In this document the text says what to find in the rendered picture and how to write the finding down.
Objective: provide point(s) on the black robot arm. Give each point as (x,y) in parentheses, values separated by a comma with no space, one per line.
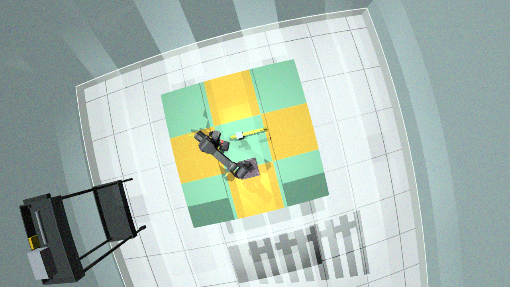
(208,146)

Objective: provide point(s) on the yellow bar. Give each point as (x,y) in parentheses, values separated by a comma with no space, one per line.
(240,135)

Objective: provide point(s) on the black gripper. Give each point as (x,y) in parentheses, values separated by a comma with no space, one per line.
(225,145)

